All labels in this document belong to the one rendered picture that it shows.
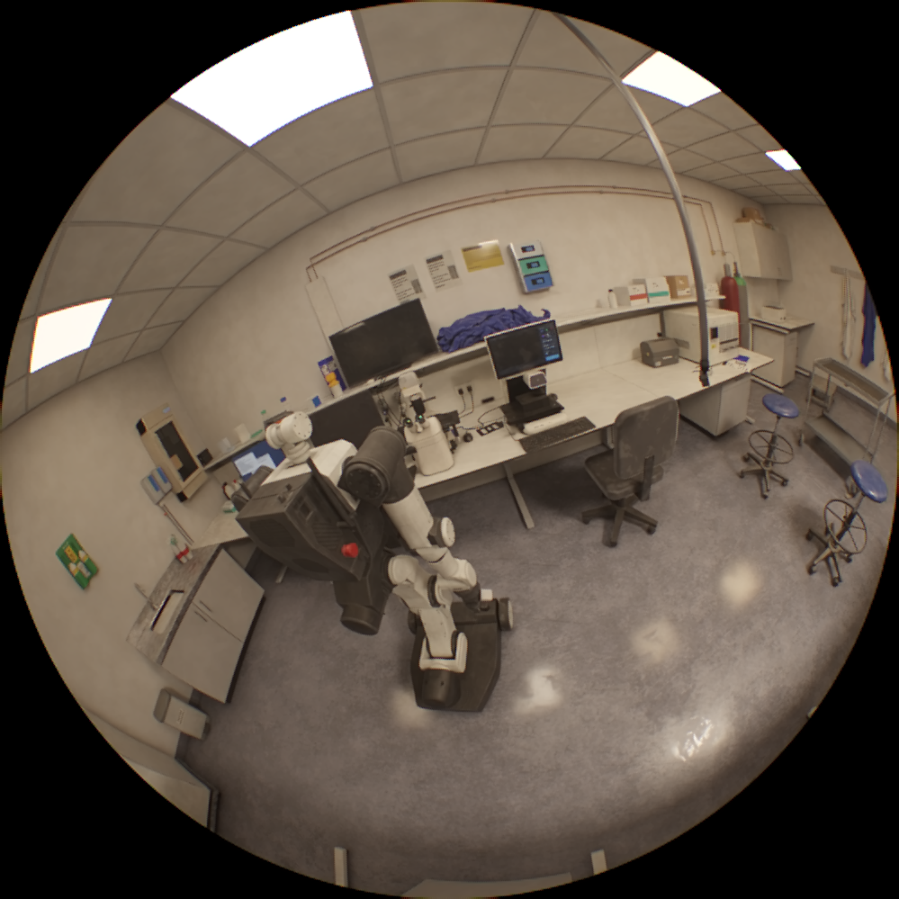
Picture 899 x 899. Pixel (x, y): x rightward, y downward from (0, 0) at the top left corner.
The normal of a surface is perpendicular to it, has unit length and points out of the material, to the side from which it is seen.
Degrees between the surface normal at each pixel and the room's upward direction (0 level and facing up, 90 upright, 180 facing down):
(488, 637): 0
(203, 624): 90
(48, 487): 90
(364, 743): 0
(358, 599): 45
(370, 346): 86
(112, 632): 90
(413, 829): 0
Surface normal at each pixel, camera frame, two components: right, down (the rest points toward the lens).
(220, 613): 0.94, -0.31
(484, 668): -0.32, -0.83
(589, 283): 0.06, 0.47
